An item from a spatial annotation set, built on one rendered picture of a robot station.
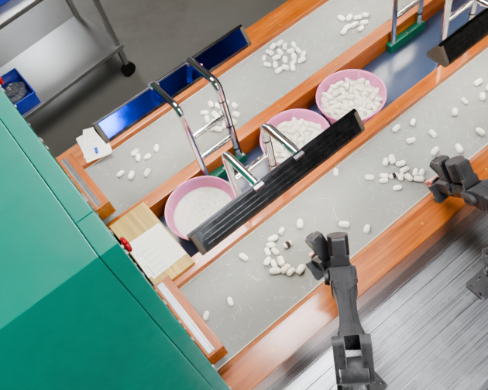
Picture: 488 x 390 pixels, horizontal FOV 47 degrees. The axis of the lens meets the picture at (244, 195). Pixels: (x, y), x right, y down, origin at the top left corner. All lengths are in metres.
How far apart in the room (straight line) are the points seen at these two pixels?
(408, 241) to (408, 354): 0.35
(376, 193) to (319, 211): 0.20
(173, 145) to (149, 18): 1.95
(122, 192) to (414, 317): 1.12
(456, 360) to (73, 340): 1.24
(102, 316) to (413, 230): 1.23
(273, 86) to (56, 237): 1.64
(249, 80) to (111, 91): 1.46
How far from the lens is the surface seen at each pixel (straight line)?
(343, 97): 2.26
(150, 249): 1.97
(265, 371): 1.73
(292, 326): 1.76
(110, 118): 1.91
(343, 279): 1.49
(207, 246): 1.58
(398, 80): 2.41
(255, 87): 2.35
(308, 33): 2.53
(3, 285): 0.83
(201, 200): 2.07
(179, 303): 1.75
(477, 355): 1.86
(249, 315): 1.82
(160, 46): 3.82
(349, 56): 2.38
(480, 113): 2.23
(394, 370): 1.82
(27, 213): 0.87
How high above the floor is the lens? 2.42
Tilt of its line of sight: 56 degrees down
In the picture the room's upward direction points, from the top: 18 degrees counter-clockwise
